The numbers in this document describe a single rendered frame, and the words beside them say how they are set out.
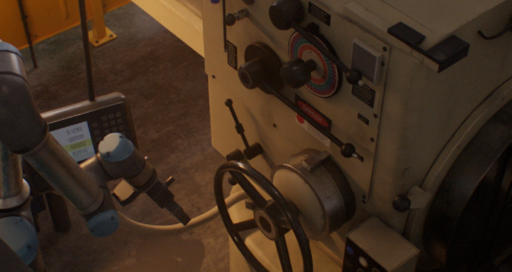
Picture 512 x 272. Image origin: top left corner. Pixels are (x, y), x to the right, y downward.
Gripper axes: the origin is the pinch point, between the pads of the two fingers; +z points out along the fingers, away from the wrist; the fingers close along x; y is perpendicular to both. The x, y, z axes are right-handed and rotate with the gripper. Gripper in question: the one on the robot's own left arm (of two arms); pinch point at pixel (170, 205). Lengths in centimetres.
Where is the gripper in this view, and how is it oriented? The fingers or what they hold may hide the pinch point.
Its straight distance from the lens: 217.8
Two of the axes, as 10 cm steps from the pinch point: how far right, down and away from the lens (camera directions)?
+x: -6.1, -4.4, 6.6
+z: 3.9, 5.6, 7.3
